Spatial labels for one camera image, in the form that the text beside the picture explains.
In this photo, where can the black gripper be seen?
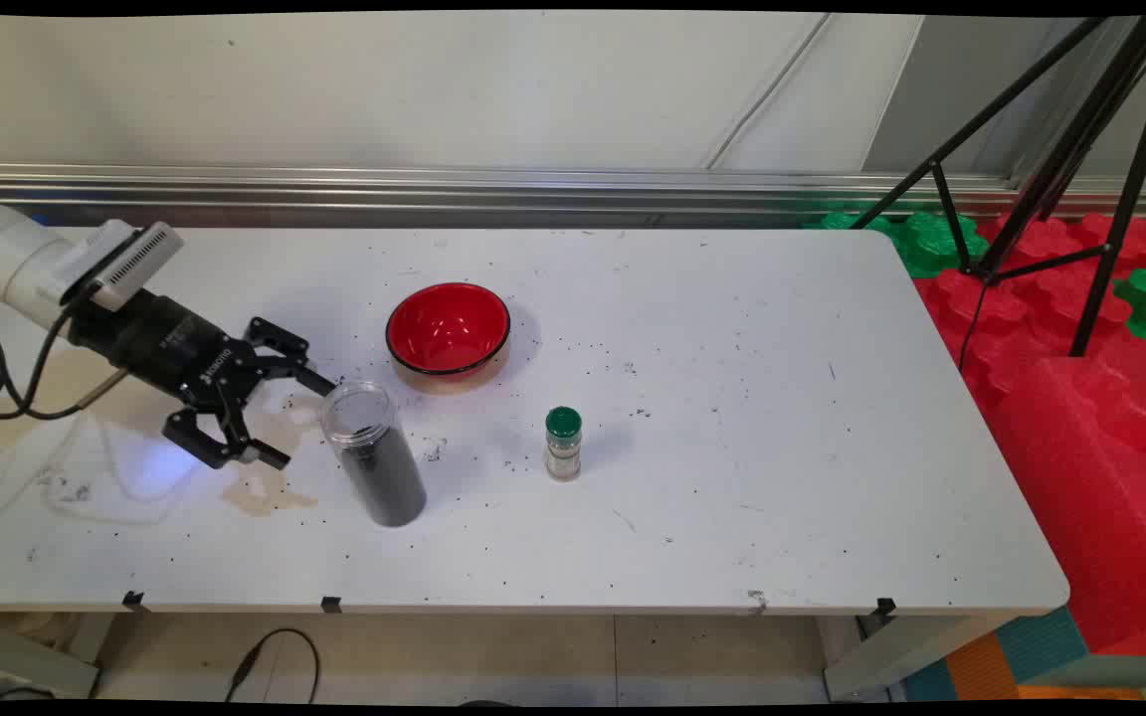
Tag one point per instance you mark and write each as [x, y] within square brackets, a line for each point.
[165, 343]

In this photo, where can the clear jar with black seeds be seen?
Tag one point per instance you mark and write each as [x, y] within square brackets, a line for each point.
[384, 477]

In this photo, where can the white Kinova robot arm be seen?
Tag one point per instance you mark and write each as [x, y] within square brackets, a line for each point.
[16, 259]

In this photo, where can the red bowl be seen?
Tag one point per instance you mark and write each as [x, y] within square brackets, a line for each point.
[448, 333]

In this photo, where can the green-lidded spice jar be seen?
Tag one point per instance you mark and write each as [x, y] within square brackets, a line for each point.
[563, 438]

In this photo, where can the grey table leg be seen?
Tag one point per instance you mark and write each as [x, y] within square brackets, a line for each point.
[26, 661]
[891, 656]

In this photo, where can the colourful floor mat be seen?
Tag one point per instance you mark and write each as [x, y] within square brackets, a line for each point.
[1031, 651]

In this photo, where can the large red foam block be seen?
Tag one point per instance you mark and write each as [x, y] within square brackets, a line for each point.
[1090, 497]

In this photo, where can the black tripod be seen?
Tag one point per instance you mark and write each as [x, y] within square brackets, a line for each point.
[1070, 149]

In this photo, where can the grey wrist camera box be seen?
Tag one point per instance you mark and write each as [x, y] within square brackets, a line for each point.
[135, 259]

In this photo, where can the aluminium wall rail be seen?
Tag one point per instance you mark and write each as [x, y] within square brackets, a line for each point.
[533, 189]

